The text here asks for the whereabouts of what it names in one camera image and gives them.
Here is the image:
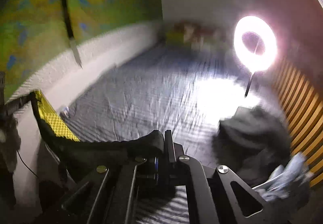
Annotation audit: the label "light blue garment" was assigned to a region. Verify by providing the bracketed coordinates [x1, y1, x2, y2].
[253, 152, 313, 203]

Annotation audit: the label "wooden slatted headboard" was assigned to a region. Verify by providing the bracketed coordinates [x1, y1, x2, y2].
[273, 58, 323, 188]

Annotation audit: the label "ring light on tripod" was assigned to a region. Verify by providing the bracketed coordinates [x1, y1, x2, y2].
[233, 16, 278, 96]

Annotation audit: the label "striped blue white bedspread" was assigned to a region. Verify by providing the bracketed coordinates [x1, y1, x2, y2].
[57, 42, 289, 224]

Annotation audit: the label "black hanging strap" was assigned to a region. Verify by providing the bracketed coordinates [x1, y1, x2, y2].
[59, 0, 83, 69]

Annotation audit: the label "green yellow wall painting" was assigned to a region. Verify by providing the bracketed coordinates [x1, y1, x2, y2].
[1, 0, 162, 99]

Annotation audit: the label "folded green brown blankets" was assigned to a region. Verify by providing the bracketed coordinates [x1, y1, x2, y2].
[165, 20, 227, 47]

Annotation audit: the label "black yellow striped shorts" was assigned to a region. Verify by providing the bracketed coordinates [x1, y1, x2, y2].
[29, 90, 164, 182]

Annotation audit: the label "dark grey clothes pile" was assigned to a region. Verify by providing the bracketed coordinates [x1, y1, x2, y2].
[212, 106, 291, 187]

